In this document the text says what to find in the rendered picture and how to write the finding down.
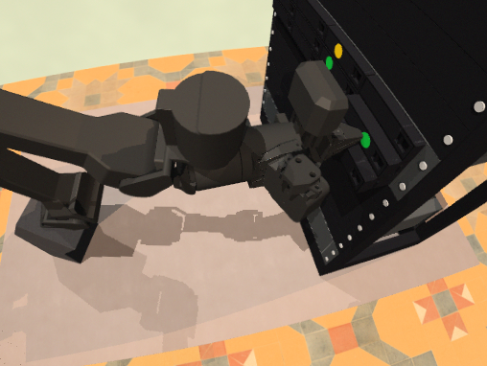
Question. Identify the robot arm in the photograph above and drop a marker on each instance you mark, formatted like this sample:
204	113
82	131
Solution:
202	122

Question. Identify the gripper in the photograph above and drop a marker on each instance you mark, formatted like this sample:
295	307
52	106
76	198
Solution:
319	105

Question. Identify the black server rack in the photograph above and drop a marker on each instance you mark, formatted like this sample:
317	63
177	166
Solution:
415	75

